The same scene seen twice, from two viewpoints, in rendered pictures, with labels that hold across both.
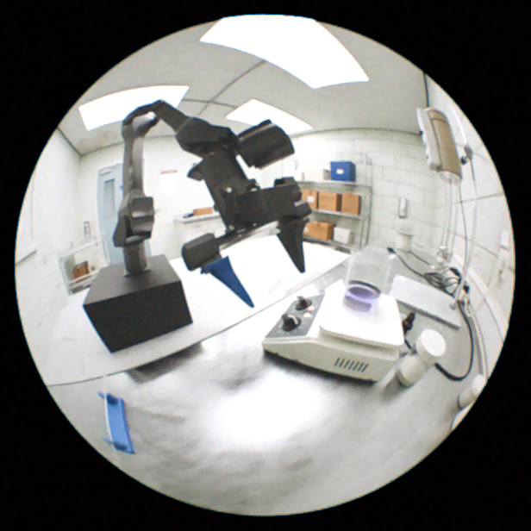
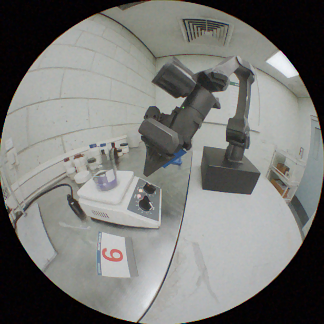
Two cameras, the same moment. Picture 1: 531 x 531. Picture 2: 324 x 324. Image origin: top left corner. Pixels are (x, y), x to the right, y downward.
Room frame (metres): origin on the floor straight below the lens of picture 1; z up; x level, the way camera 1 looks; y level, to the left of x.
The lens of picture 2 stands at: (0.38, -0.10, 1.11)
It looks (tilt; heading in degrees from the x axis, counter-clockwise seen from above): 23 degrees down; 151
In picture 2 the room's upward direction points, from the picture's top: straight up
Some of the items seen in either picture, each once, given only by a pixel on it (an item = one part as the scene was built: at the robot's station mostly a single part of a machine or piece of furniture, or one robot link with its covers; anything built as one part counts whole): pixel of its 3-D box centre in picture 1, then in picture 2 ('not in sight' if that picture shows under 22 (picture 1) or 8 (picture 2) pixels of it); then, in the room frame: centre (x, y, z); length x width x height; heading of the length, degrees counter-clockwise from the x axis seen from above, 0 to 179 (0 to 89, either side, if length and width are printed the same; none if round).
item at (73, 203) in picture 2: (406, 325); (73, 203); (0.15, -0.27, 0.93); 0.03 x 0.03 x 0.07
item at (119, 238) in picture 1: (134, 228); (239, 137); (0.27, 0.28, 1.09); 0.09 x 0.07 x 0.06; 172
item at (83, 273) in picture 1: (89, 274); (284, 175); (0.96, 2.13, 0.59); 0.65 x 0.48 x 0.93; 132
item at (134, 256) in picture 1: (134, 256); (234, 152); (0.26, 0.28, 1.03); 0.07 x 0.07 x 0.06; 43
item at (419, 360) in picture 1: (421, 359); (85, 184); (0.06, -0.24, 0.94); 0.06 x 0.06 x 0.08
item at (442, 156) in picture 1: (440, 143); not in sight; (0.26, -0.50, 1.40); 0.15 x 0.11 x 0.24; 42
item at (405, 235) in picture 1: (405, 234); not in sight; (0.79, -0.91, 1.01); 0.14 x 0.14 x 0.21
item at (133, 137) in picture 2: not in sight; (134, 139); (-0.55, 0.10, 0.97); 0.18 x 0.13 x 0.15; 112
